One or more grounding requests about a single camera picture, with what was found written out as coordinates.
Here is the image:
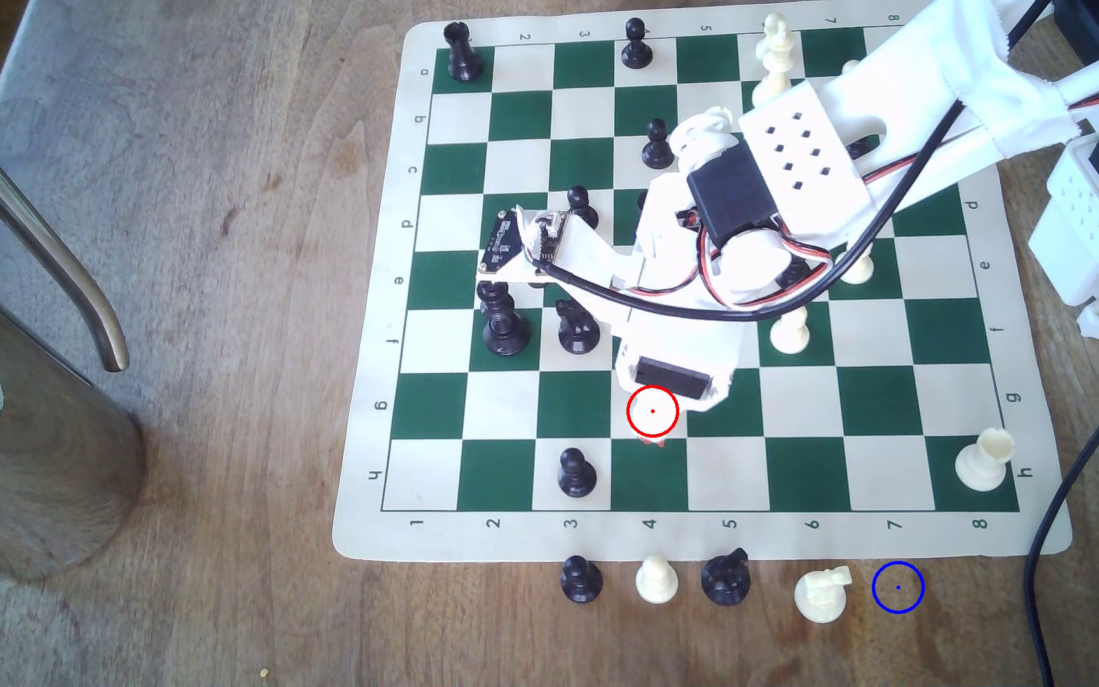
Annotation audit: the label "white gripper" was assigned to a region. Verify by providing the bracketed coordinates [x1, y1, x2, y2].
[611, 310, 763, 450]

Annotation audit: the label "green and white chess mat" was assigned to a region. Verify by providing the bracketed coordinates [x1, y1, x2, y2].
[332, 0, 1075, 564]

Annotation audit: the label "black knight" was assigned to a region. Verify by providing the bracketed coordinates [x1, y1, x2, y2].
[701, 548, 752, 608]
[554, 298, 602, 356]

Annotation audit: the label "black bishop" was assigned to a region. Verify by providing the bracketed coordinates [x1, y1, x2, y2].
[483, 291, 532, 358]

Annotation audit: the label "white knight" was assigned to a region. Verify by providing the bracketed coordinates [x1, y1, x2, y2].
[794, 566, 853, 625]

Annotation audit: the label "white rook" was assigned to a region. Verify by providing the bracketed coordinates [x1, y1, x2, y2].
[954, 427, 1017, 494]

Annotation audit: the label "white bishop top row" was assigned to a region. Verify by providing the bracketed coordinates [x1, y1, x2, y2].
[754, 11, 796, 108]

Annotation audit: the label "black rook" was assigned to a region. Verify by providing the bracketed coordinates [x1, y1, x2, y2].
[443, 21, 486, 83]

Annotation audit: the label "gripper camera circuit board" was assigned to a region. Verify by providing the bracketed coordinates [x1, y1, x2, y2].
[478, 205, 574, 282]

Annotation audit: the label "red white black servo wires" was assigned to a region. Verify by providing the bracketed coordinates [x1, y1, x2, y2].
[683, 153, 923, 311]

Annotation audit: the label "black cable on table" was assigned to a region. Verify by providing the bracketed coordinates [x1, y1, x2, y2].
[1025, 329, 1099, 687]

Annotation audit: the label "stainless steel jug with handle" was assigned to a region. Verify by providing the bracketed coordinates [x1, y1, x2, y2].
[0, 116, 148, 583]

